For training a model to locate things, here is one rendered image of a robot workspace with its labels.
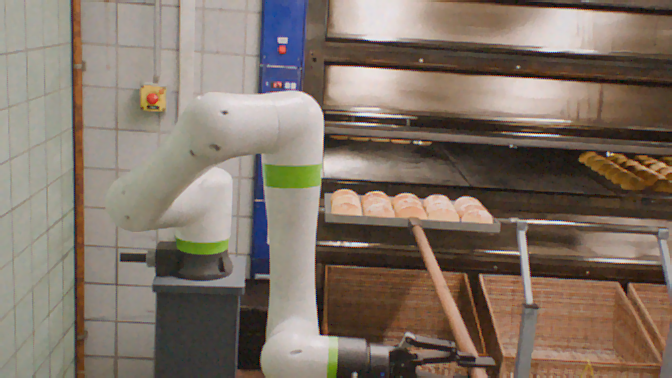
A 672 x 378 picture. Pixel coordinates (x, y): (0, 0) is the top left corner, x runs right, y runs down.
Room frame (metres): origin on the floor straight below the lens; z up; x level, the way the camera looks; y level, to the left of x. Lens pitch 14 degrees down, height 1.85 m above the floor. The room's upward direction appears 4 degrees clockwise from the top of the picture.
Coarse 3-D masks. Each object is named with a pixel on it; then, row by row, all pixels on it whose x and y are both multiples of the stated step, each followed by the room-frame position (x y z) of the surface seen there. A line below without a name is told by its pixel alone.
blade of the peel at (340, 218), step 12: (336, 216) 2.34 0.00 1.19; (348, 216) 2.34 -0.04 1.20; (360, 216) 2.34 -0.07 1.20; (372, 216) 2.34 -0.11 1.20; (432, 228) 2.35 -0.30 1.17; (444, 228) 2.35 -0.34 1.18; (456, 228) 2.35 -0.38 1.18; (468, 228) 2.35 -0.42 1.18; (480, 228) 2.36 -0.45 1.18; (492, 228) 2.36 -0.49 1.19
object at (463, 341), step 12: (420, 228) 2.23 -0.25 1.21; (420, 240) 2.11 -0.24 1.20; (432, 252) 2.01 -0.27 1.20; (432, 264) 1.90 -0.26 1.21; (432, 276) 1.83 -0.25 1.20; (444, 288) 1.73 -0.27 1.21; (444, 300) 1.66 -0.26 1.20; (444, 312) 1.62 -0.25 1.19; (456, 312) 1.59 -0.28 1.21; (456, 324) 1.53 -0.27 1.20; (456, 336) 1.48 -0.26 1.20; (468, 336) 1.47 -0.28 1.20; (468, 348) 1.41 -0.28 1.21; (468, 372) 1.34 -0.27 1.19; (480, 372) 1.31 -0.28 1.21
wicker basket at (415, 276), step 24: (336, 288) 2.83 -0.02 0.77; (360, 288) 2.83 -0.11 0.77; (384, 288) 2.84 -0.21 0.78; (408, 288) 2.84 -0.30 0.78; (432, 288) 2.85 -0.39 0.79; (456, 288) 2.85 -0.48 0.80; (336, 312) 2.81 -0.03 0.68; (360, 312) 2.81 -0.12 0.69; (384, 312) 2.81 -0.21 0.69; (408, 312) 2.82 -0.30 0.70; (336, 336) 2.78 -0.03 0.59; (360, 336) 2.79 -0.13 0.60; (432, 336) 2.80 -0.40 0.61; (480, 336) 2.50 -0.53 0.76
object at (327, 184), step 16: (368, 192) 2.89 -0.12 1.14; (384, 192) 2.89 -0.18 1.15; (400, 192) 2.89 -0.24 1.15; (416, 192) 2.89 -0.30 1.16; (432, 192) 2.90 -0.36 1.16; (448, 192) 2.90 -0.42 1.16; (464, 192) 2.90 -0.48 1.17; (480, 192) 2.90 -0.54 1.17; (496, 192) 2.91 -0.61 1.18; (512, 192) 2.91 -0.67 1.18; (528, 192) 2.93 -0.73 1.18; (544, 192) 2.95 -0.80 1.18; (560, 192) 2.96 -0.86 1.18; (624, 208) 2.93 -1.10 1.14; (640, 208) 2.93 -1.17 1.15; (656, 208) 2.93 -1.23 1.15
